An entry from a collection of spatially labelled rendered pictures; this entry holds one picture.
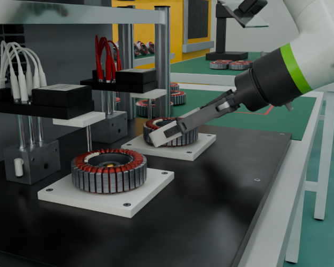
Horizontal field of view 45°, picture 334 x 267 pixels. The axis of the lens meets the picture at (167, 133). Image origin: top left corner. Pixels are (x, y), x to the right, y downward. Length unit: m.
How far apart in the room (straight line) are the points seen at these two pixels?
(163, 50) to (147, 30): 3.40
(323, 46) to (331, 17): 0.05
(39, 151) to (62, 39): 0.33
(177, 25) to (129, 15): 3.42
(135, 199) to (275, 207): 0.21
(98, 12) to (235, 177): 0.37
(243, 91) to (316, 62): 0.13
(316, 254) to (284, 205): 1.39
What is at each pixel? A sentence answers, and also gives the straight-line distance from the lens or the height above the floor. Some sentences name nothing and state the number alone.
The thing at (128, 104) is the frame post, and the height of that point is 0.81.
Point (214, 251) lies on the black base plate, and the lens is 0.47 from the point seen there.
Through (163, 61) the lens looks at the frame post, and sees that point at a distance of 0.99.
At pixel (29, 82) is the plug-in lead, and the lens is 0.68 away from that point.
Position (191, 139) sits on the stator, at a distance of 0.79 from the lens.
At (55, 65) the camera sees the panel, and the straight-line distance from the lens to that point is 0.90.
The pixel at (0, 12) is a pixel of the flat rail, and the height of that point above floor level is 1.03.
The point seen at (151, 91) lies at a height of 0.88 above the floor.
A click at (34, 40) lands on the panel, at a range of 0.85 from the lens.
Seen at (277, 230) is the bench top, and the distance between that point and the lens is 0.57.
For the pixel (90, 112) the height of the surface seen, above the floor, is 0.88.
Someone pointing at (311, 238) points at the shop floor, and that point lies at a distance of 2.15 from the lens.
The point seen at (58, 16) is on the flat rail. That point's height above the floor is 1.02.
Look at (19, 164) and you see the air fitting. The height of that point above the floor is 0.81.
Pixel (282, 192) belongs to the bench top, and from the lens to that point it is 0.69.
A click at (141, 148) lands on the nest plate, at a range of 0.77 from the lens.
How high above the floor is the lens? 1.01
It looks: 15 degrees down
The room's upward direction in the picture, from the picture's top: straight up
